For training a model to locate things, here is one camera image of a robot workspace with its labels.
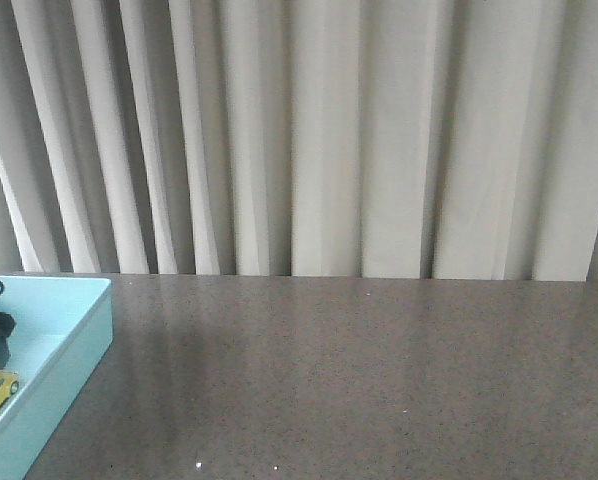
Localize light blue storage box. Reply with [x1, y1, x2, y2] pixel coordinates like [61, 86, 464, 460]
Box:
[0, 276, 113, 479]

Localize grey pleated curtain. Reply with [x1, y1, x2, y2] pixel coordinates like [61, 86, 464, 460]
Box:
[0, 1, 598, 281]

